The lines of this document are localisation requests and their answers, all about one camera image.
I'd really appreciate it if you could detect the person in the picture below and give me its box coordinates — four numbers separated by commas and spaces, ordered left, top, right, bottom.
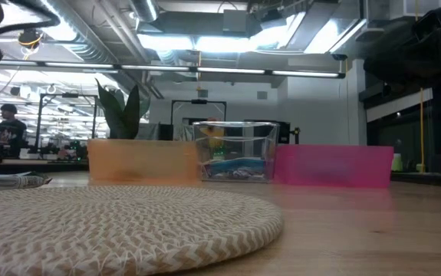
0, 103, 28, 158
199, 117, 225, 162

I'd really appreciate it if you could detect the round woven beige mat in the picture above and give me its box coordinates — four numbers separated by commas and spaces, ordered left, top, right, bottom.
0, 185, 285, 276

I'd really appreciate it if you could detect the dark background desk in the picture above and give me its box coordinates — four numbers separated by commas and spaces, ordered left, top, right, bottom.
0, 156, 90, 174

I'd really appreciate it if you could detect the black aluminium table frame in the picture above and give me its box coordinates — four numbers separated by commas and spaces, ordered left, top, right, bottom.
390, 170, 441, 184

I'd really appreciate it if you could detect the green potted snake plant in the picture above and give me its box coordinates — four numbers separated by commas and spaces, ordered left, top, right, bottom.
95, 78, 152, 140

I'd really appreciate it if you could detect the blue chewy granola bar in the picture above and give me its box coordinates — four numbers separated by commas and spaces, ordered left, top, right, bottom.
204, 169, 266, 181
204, 157, 266, 173

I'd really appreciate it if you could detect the black rectangular frame stand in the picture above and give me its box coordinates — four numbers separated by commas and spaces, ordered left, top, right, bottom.
35, 93, 98, 154
170, 99, 228, 126

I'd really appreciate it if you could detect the dark computer monitor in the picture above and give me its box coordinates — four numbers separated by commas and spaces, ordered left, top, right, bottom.
242, 119, 292, 145

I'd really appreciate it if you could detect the yellow black cable reel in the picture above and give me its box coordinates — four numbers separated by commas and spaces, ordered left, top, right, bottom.
17, 28, 44, 50

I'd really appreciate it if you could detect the orange translucent plastic bin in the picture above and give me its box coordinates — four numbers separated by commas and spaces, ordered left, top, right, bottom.
87, 138, 202, 184

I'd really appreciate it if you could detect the silver ventilation duct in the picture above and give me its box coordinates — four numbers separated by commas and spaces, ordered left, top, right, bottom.
127, 0, 160, 23

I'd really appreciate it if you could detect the text-printed granola bar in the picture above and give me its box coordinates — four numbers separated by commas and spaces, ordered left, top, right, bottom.
0, 170, 53, 193

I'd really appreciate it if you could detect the small black frame clamp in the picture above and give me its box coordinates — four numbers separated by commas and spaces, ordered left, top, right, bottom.
288, 126, 301, 146

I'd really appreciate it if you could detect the clear plastic bin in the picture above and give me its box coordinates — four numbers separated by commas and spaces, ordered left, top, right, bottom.
192, 121, 281, 183

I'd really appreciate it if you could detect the pink translucent plastic bin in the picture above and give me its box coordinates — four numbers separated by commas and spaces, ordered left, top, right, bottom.
273, 144, 395, 189

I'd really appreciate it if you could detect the long ceiling light strip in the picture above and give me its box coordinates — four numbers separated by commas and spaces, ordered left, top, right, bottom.
0, 58, 347, 79

